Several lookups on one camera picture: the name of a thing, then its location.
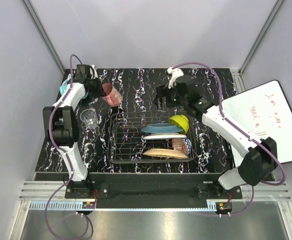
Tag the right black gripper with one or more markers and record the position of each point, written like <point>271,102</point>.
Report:
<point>163,91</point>

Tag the teal scalloped plate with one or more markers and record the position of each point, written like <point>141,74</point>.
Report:
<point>161,128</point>

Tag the white dry-erase board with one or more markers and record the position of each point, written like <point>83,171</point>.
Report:
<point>264,111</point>

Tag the black marble pattern mat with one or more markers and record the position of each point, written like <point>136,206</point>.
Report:
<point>137,87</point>

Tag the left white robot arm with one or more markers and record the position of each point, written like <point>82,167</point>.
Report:
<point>60,124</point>

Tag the clear glass cup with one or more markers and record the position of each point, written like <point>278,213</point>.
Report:
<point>89,118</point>

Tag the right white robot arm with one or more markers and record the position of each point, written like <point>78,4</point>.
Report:
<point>258,155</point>

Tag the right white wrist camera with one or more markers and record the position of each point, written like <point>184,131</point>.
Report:
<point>174,73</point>

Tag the yellow-green bowl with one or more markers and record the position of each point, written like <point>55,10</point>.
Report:
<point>180,121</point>

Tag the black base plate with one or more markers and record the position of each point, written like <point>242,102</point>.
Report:
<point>110,185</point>

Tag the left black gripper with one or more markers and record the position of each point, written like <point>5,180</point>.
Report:
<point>99,92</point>

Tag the red patterned bowl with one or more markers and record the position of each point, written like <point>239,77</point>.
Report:
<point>182,145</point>

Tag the wire dish rack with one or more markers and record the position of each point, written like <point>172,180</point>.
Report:
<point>126,146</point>

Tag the orange floral plate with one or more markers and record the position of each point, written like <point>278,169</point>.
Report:
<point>165,153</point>

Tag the white watermelon pattern plate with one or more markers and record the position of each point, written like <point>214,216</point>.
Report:
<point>164,136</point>

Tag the pink cup brown lid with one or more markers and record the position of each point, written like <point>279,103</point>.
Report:
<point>112,97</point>

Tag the teal cat-ear headphones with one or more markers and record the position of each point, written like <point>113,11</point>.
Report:
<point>64,85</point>

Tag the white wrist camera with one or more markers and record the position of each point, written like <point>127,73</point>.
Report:
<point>94,74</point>
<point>174,73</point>

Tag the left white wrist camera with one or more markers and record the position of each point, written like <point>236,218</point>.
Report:
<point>94,74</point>

